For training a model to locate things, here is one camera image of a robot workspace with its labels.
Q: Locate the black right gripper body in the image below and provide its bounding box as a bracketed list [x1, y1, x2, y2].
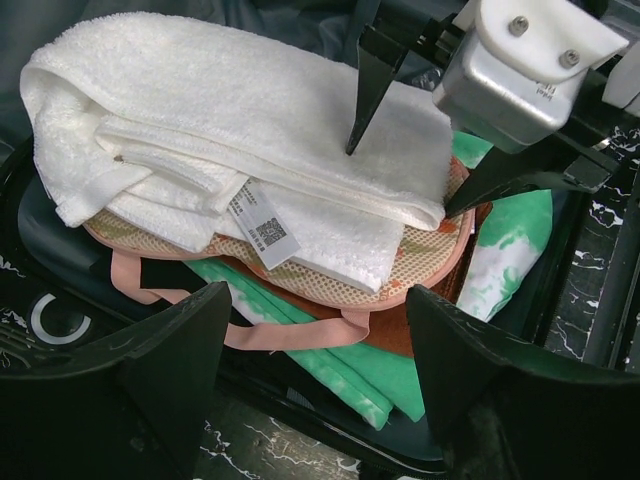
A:
[359, 1, 639, 193]

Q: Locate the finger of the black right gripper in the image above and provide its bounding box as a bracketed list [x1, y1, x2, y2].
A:
[346, 25, 415, 155]
[444, 144, 576, 219]

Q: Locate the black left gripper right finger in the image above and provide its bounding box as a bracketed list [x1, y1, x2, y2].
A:
[406, 286, 639, 479]

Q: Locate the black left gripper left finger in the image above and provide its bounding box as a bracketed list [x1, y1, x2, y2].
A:
[1, 283, 231, 479]

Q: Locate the green tie-dye cloth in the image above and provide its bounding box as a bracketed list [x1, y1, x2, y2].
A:
[184, 130, 554, 430]

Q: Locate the pink floral mesh pouch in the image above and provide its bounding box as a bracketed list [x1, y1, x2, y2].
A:
[82, 154, 476, 351]

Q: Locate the brown towel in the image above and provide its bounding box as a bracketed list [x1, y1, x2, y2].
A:
[217, 203, 492, 356]

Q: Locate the space astronaut kids suitcase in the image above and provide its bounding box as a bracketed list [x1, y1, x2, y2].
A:
[0, 0, 640, 480]

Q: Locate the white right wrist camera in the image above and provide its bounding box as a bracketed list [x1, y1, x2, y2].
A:
[433, 1, 630, 153]

